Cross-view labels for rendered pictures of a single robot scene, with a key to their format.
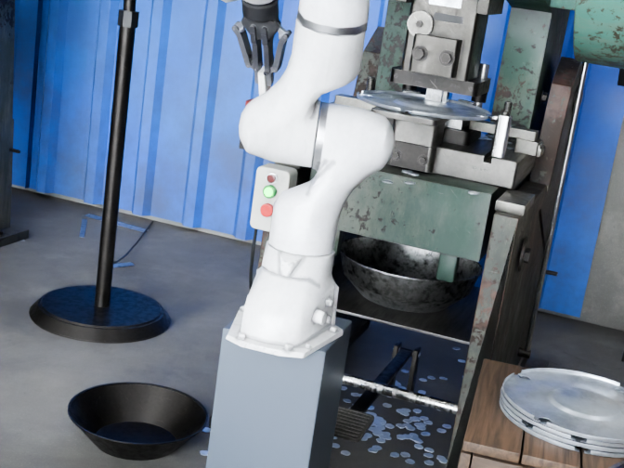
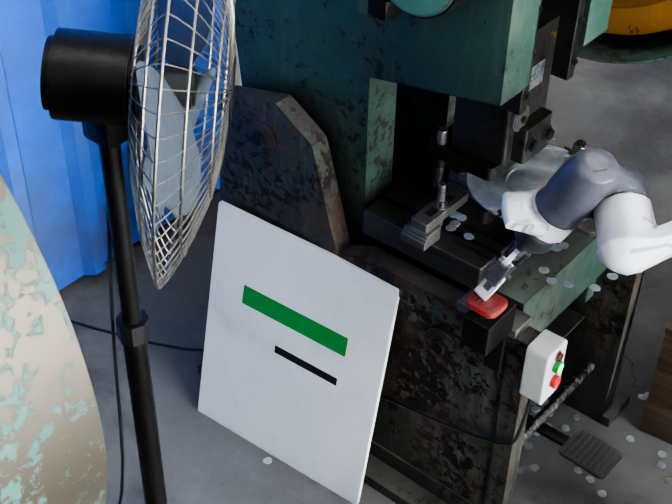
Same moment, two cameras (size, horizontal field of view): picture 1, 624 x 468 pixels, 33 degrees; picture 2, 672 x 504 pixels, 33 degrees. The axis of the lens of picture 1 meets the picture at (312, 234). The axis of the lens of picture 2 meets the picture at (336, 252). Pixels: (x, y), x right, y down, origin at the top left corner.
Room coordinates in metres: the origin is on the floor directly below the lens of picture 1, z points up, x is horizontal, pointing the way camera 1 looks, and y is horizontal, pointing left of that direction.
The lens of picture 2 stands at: (1.98, 1.74, 2.14)
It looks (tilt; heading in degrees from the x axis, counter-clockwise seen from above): 39 degrees down; 292
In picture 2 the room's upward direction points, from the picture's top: 1 degrees clockwise
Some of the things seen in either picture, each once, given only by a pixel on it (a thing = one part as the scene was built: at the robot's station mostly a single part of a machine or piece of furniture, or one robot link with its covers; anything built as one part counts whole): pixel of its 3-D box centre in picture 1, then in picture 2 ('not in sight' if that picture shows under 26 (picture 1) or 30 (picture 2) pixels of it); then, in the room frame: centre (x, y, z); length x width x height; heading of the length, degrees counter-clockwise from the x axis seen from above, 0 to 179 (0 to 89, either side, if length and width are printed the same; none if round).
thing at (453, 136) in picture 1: (433, 126); (480, 183); (2.43, -0.24, 0.72); 0.20 x 0.16 x 0.03; 72
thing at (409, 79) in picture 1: (439, 84); (485, 146); (2.43, -0.24, 0.82); 0.20 x 0.16 x 0.05; 72
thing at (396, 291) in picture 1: (407, 277); not in sight; (2.42, -0.24, 0.36); 0.34 x 0.34 x 0.10
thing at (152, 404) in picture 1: (136, 425); not in sight; (2.11, 0.31, 0.04); 0.30 x 0.30 x 0.07
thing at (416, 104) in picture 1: (423, 104); (536, 183); (2.30, -0.20, 0.78); 0.29 x 0.29 x 0.01
